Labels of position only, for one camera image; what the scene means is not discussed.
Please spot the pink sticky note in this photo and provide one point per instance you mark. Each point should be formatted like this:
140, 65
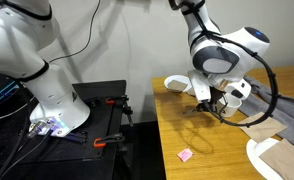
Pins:
185, 155

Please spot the white mug with logo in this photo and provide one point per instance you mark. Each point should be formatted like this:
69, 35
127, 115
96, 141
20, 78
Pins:
234, 106

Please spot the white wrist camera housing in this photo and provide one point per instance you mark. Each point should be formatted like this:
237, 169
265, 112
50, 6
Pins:
200, 86

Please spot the gray cloth pants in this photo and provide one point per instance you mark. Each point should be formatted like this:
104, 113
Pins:
287, 113

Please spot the black clamp with orange tip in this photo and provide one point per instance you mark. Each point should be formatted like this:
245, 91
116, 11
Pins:
108, 140
118, 99

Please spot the white paper plate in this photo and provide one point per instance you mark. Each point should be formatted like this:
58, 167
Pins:
253, 153

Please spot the brown paper napkin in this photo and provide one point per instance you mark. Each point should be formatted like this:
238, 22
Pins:
190, 91
177, 86
263, 130
283, 160

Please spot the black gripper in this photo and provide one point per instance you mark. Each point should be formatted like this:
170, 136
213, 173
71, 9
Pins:
217, 96

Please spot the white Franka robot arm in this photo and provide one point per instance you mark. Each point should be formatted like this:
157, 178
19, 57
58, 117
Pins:
20, 50

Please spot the white bowl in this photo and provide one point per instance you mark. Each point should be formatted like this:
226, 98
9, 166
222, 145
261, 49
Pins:
173, 78

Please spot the black robot mounting stand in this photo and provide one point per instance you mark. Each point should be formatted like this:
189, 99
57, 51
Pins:
97, 90

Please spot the black box with blue stripes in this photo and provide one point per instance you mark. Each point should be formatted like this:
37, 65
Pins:
0, 90

